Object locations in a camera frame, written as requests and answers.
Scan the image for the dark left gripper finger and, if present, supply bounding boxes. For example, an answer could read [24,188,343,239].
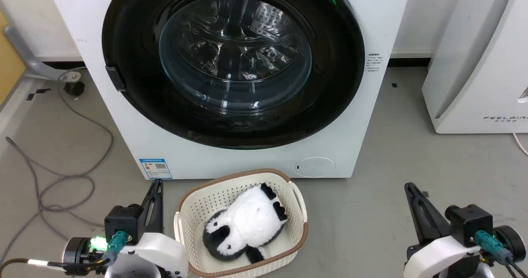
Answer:
[141,179,160,234]
[152,180,165,234]

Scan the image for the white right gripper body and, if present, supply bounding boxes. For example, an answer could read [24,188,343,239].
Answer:
[403,235,481,278]

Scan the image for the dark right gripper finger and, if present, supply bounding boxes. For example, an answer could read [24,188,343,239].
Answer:
[421,191,451,236]
[404,182,443,245]

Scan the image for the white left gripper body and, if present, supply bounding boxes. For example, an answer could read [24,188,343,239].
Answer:
[105,232,189,278]

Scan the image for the white front-load washing machine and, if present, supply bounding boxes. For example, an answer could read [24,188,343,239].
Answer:
[45,0,413,180]

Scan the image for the black round washing machine door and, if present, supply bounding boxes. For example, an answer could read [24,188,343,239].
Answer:
[101,0,366,150]

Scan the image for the blue energy label sticker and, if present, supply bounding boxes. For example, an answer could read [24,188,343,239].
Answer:
[139,158,173,180]

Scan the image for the cream perforated laundry basket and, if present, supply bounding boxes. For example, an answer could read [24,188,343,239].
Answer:
[173,168,309,278]

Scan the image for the panda plush toy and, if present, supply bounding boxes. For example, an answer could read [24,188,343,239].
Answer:
[202,183,288,264]

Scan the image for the round white filter cover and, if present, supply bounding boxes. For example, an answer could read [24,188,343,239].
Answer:
[295,157,336,178]

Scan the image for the black caster wheel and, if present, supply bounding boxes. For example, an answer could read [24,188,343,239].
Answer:
[63,80,85,97]

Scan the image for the white air purifier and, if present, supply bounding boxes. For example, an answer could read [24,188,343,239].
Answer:
[421,0,528,134]

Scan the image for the black floor tape strip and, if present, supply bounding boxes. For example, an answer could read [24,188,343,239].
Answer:
[26,88,51,101]

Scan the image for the small text sticker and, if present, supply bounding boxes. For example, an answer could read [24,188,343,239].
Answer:
[365,53,384,73]

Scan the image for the grey metal table leg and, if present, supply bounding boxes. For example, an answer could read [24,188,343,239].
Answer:
[4,25,82,82]

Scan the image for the yellow wooden panel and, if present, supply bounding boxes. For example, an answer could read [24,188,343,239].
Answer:
[0,12,27,106]

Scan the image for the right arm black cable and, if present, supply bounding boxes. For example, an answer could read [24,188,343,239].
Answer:
[474,230,528,278]

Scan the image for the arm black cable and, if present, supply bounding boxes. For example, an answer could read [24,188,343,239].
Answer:
[474,230,528,278]
[0,231,127,276]

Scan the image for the grey floor cable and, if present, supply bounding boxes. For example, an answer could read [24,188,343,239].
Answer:
[0,70,114,263]

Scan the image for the thin white cable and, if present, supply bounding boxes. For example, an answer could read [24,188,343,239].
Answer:
[513,133,528,157]

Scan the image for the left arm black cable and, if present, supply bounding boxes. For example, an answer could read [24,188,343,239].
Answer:
[0,231,127,276]

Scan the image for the black door handle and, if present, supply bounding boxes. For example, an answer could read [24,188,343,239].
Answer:
[105,65,127,92]

